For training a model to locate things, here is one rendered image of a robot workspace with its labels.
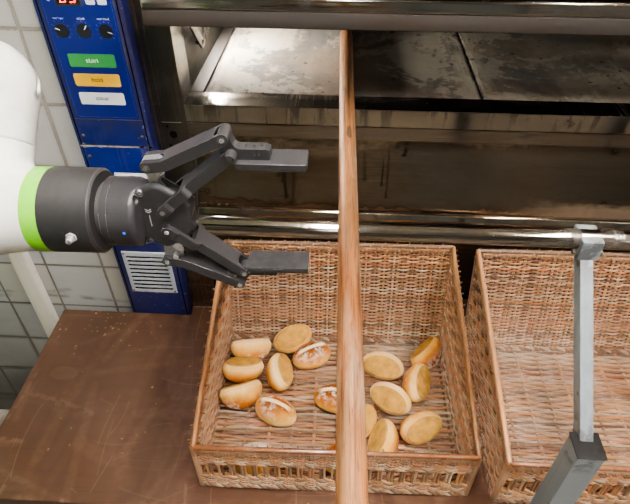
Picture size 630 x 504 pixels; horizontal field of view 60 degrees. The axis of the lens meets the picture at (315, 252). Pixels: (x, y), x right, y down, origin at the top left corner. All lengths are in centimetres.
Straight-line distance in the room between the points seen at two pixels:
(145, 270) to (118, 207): 87
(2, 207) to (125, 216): 12
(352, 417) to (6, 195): 41
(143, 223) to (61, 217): 8
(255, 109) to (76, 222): 63
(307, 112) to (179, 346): 69
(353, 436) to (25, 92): 49
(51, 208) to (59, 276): 102
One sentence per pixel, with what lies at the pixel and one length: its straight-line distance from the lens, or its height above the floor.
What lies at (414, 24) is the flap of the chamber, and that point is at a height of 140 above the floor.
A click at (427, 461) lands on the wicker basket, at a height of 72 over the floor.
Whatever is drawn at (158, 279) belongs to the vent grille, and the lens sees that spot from 146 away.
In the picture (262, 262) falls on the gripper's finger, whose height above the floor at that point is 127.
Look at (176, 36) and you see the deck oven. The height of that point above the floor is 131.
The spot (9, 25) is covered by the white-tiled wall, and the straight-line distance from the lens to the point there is 125.
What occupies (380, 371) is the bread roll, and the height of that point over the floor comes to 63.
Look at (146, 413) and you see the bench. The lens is 137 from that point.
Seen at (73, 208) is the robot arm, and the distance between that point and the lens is 60.
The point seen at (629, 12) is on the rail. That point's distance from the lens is 100.
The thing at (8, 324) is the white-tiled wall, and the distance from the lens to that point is 186.
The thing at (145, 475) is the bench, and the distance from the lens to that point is 129.
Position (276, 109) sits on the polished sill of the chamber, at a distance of 115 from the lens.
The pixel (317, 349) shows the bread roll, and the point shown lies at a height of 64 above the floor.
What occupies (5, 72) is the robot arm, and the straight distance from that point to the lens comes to 68.
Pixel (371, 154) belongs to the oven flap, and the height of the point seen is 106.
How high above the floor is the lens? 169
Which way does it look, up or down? 41 degrees down
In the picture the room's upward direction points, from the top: straight up
